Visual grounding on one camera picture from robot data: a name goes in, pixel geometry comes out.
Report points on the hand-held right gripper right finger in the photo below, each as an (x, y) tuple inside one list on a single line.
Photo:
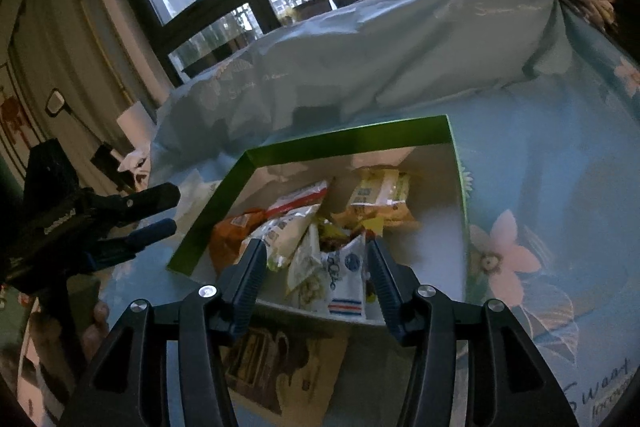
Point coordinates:
[(386, 279)]

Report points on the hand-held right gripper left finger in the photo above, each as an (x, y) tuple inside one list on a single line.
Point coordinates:
[(250, 279)]

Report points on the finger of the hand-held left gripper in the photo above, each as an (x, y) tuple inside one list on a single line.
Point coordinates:
[(145, 199), (145, 236)]

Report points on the white blue print snack packet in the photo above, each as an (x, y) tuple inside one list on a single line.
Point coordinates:
[(346, 279)]

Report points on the orange snack packet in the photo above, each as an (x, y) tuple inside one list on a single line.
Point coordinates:
[(230, 239)]

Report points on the green cardboard box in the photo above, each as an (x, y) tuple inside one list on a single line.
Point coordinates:
[(435, 227)]

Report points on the white red striped snack packet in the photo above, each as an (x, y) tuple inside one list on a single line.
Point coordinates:
[(300, 199)]

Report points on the tan dark picture snack packet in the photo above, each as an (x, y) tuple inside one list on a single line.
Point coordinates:
[(285, 369)]

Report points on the person's left hand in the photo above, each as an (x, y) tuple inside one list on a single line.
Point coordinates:
[(96, 324)]

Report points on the white plastic bag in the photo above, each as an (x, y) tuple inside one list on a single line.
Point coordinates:
[(136, 164)]

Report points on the black stand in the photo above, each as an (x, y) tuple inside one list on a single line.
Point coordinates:
[(107, 162)]

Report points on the white tissue pack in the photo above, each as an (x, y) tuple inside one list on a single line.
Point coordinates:
[(200, 194)]

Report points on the black white lamp head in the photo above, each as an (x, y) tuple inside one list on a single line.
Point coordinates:
[(55, 102)]

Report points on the blue floral bedsheet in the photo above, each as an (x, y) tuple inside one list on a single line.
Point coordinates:
[(540, 147)]

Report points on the blue floral duvet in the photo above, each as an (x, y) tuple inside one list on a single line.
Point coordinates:
[(375, 57)]

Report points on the wall poster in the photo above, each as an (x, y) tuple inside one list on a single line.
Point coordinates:
[(11, 114)]

